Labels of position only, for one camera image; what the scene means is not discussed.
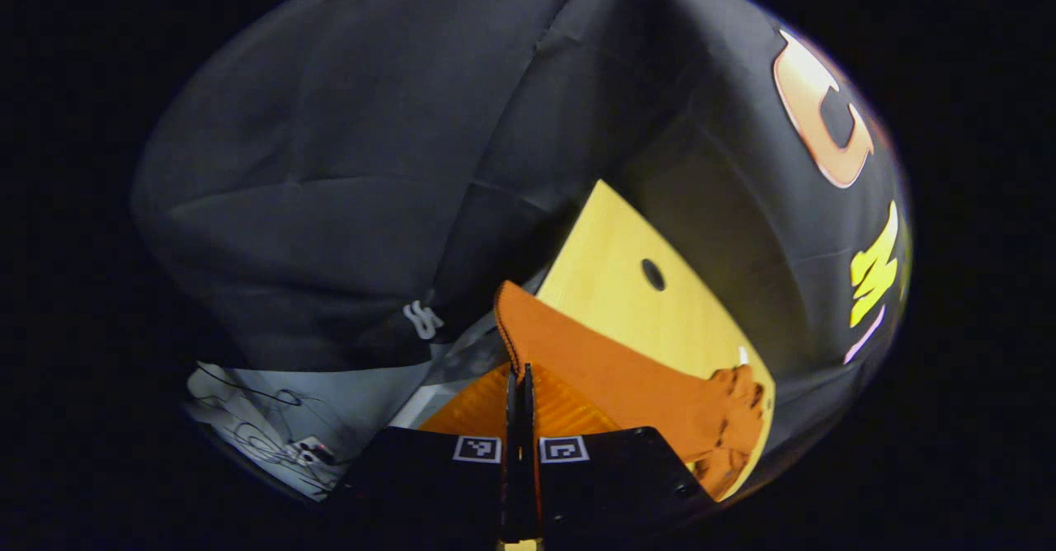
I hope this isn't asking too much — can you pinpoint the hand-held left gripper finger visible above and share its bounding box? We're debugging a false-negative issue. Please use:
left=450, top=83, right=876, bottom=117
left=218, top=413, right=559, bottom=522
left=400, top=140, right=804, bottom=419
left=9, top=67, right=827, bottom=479
left=522, top=361, right=719, bottom=545
left=326, top=361, right=521, bottom=545

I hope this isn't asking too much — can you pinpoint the orange jacket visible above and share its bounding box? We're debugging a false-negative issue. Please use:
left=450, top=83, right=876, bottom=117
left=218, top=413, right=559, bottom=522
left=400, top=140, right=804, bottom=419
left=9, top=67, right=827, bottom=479
left=493, top=280, right=768, bottom=502

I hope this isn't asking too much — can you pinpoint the small white floor device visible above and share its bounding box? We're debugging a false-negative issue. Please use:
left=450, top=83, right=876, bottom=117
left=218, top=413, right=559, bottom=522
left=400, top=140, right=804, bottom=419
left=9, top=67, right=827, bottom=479
left=289, top=438, right=335, bottom=465

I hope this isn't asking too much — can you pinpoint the black backdrop cloth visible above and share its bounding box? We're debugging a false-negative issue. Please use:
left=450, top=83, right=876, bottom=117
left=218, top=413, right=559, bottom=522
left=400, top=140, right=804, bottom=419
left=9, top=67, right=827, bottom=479
left=130, top=0, right=912, bottom=502

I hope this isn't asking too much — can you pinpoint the tangle of black floor cables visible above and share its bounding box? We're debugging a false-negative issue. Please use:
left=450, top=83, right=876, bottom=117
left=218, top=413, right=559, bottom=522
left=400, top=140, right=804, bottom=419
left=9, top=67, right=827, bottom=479
left=190, top=361, right=372, bottom=498

